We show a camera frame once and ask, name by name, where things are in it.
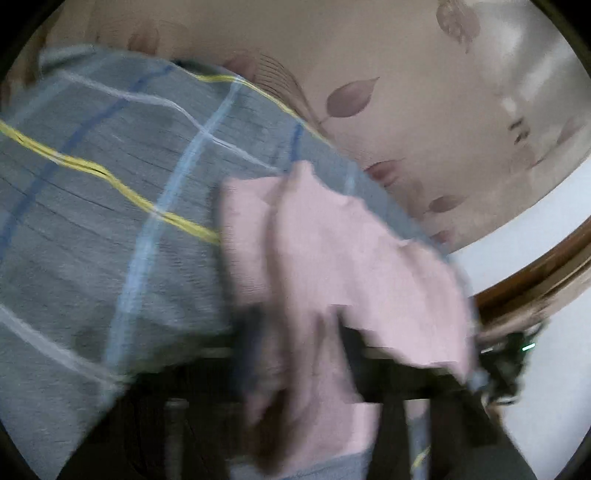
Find grey plaid bed sheet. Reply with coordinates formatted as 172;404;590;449
1;45;423;479

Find beige leaf-print curtain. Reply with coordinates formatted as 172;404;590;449
1;0;590;248

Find pink knitted sweater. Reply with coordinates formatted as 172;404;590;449
221;161;473;478

